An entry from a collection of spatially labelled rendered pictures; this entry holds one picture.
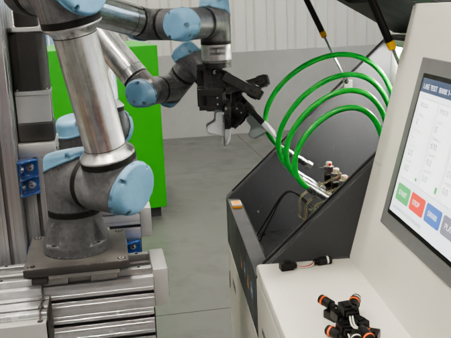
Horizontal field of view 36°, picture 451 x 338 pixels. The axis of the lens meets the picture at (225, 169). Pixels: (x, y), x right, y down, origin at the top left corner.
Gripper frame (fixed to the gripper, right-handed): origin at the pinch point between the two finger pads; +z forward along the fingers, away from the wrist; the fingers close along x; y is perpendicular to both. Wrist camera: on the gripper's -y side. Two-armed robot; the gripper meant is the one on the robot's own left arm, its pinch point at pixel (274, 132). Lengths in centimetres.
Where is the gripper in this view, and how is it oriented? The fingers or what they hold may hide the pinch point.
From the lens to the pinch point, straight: 187.9
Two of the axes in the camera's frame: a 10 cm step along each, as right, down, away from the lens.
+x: -1.3, 0.1, -9.9
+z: 6.9, 7.2, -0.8
